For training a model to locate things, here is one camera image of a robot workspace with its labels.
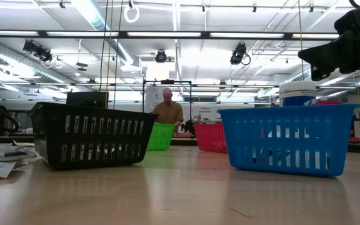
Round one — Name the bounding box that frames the red plastic basket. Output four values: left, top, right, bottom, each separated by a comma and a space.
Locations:
193, 122, 228, 154

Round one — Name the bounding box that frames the black overhead camera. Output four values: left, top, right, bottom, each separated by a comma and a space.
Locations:
22, 39, 54, 63
154, 49, 168, 64
229, 42, 251, 66

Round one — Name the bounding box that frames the blue plastic basket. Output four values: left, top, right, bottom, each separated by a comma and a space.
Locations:
217, 103, 360, 178

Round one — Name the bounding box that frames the black plastic basket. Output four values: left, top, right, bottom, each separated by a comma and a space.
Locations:
29, 101, 159, 171

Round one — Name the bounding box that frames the white poster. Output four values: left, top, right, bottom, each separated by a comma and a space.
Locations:
145, 86, 169, 115

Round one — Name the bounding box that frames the disinfectant wipes canister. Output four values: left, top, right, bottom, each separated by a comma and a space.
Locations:
279, 80, 318, 107

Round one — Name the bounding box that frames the white cable ring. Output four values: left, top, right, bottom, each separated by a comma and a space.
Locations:
123, 5, 141, 24

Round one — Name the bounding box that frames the green plastic basket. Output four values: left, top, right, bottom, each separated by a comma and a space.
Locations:
146, 122, 177, 152

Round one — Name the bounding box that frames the black aluminium table frame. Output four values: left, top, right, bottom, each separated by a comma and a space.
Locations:
0, 29, 360, 156

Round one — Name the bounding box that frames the background black rig frame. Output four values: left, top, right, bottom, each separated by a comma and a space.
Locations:
141, 79, 193, 126

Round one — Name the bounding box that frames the red storage bin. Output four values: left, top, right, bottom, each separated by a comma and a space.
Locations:
316, 99, 343, 106

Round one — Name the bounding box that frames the LED light bar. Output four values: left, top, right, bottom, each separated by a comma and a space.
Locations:
292, 32, 340, 39
126, 31, 202, 38
209, 32, 284, 39
0, 30, 39, 36
46, 31, 119, 38

